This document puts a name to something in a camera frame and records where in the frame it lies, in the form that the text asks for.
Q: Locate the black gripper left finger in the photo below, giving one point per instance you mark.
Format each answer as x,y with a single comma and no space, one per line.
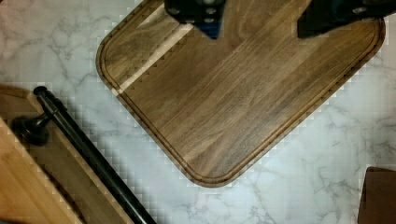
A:
205,15

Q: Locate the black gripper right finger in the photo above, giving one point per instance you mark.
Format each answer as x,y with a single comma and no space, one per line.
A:
323,16

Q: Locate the black drawer handle bar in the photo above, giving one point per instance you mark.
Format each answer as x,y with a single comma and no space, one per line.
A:
34,131

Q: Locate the wooden drawer box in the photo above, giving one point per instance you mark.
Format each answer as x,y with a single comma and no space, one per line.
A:
51,184

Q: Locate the dark wooden cutting board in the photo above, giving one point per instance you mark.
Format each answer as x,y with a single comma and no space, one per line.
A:
215,106

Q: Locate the brown wooden block holder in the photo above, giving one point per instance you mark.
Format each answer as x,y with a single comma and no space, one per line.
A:
378,198

